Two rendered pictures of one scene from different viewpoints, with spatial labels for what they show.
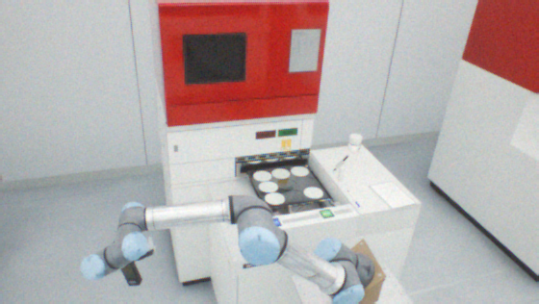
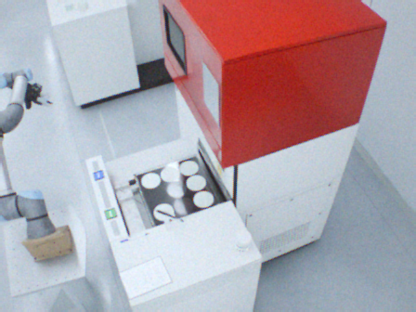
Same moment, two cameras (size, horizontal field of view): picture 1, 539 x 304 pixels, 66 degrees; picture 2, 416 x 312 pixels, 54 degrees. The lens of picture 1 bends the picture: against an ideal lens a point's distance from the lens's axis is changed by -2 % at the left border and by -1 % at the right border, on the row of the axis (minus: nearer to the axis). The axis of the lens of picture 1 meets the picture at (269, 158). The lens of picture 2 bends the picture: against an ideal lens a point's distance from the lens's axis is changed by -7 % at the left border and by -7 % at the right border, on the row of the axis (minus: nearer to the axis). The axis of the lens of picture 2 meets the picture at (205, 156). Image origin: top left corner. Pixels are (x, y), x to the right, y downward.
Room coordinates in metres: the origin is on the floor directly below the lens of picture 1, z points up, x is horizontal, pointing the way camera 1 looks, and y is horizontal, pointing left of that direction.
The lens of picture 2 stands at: (2.03, -1.45, 2.73)
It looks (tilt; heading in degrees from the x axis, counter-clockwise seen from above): 50 degrees down; 89
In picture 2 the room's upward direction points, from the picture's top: 2 degrees counter-clockwise
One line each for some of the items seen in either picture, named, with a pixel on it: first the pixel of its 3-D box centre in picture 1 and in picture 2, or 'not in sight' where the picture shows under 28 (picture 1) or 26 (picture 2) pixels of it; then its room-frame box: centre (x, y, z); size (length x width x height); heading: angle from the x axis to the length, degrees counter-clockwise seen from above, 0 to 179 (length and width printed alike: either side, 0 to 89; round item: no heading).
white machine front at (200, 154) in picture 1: (243, 148); (202, 136); (2.04, 0.15, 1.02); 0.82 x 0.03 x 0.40; 110
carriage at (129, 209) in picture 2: not in sight; (130, 212); (1.65, -0.21, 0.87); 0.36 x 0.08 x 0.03; 110
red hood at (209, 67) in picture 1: (230, 43); (260, 45); (2.33, 0.26, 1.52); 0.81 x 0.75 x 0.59; 110
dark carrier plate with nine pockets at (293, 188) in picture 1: (287, 184); (176, 189); (1.89, -0.10, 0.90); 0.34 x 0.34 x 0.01; 20
